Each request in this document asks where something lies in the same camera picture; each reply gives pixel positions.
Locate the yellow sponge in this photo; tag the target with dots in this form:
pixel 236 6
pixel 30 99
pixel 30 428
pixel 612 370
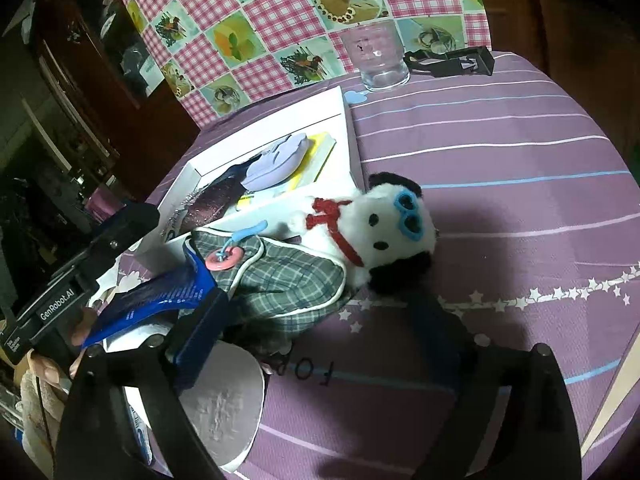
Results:
pixel 320 152

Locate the white cardboard box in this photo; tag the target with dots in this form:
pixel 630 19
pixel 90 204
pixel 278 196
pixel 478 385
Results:
pixel 280 122

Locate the black binder clip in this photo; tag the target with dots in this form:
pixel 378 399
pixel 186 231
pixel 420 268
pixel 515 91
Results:
pixel 462 62

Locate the glass door wooden cabinet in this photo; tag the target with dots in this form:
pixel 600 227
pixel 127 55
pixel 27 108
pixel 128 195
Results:
pixel 75 60

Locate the panda plush toy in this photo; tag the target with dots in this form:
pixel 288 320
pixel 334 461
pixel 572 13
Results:
pixel 370 240

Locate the dark purple glitter pouch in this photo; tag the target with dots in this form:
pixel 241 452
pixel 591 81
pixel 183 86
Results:
pixel 210 205

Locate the beige woven cloth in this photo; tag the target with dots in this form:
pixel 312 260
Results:
pixel 35 425

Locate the dark wooden cabinet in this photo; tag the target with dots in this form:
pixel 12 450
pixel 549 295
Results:
pixel 575 20

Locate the clear drinking glass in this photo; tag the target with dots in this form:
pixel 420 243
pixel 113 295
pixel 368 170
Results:
pixel 380 67

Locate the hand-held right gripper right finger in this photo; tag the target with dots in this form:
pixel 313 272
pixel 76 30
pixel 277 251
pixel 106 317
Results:
pixel 445 330

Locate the lilac soft pouch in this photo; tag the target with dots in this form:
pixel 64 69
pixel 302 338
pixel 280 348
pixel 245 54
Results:
pixel 277 165

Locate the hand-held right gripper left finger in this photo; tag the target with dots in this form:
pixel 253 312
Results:
pixel 200 345

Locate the pink checked printed chair cover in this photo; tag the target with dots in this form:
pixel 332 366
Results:
pixel 260 20

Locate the purple striped tablecloth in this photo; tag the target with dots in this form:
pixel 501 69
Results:
pixel 500 160

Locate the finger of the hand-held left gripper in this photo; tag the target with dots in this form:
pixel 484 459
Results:
pixel 127 225

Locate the blue packet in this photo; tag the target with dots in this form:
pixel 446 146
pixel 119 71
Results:
pixel 155 295

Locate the green plaid pouch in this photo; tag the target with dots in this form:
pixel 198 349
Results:
pixel 285 285

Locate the person's left hand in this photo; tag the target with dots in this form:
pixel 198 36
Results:
pixel 85 330

